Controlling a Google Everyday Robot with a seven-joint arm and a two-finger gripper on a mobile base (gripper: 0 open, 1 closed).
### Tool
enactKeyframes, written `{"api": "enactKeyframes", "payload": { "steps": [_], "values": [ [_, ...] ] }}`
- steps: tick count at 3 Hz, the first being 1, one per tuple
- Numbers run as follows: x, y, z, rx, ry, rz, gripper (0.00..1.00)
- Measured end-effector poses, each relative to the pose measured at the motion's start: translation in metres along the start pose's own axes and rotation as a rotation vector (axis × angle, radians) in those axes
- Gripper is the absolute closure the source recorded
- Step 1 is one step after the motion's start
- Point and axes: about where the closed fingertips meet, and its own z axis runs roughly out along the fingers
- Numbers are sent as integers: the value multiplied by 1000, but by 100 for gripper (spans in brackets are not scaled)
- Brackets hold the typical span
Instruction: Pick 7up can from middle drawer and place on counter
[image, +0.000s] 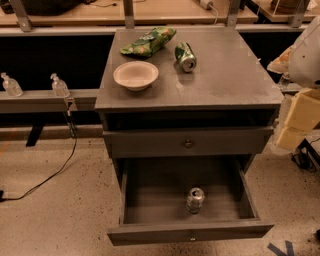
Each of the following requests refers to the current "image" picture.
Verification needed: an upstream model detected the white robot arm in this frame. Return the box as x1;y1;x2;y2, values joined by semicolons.
267;16;320;151

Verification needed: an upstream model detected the green soda can lying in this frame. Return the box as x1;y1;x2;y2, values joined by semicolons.
175;42;197;73

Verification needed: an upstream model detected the open grey middle drawer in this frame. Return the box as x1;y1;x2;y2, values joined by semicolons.
108;156;273;246

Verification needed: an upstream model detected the closed grey upper drawer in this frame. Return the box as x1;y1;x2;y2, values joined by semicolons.
103;127;272;158

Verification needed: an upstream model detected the black floor cable left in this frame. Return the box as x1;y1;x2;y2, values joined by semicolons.
0;111;78;203

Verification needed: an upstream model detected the clear bottle on rail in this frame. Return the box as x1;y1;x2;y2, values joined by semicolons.
50;73;70;98

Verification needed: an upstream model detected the white paper bowl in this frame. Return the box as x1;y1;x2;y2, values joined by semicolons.
113;61;159;91

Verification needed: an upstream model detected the black cables right floor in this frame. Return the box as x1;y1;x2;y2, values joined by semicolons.
290;137;320;174

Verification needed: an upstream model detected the blue floor tape mark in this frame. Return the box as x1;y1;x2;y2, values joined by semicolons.
267;240;296;256

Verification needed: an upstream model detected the silver 7up can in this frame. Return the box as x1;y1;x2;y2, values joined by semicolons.
186;187;205;214

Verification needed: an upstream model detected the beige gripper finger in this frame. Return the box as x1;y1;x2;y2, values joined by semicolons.
276;88;320;151
267;46;293;74

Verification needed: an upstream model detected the grey metal rail shelf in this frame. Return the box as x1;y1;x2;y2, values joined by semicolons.
0;89;98;114

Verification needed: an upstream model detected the white power adapter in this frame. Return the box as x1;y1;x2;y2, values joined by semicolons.
200;0;214;10

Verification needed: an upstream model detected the green chip bag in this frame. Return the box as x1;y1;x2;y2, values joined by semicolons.
120;26;176;57

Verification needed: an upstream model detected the grey drawer cabinet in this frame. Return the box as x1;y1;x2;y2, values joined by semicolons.
95;27;283;173

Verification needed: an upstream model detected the clear bottle far left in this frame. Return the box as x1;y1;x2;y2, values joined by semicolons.
1;72;23;97

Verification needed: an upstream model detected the clear water bottle right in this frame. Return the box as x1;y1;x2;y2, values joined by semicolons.
278;74;290;90

